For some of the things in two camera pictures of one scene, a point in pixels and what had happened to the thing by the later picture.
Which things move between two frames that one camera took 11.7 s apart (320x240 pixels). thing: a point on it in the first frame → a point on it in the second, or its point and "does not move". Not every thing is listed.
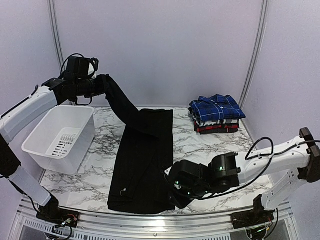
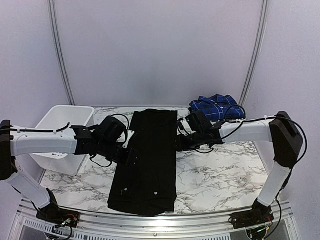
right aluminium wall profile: [265, 13] does not move
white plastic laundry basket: [61, 142] does not move
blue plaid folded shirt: [216, 106] does not move
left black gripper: [102, 86] → [128, 160]
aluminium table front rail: [102, 226] does not move
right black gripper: [179, 202] → [181, 144]
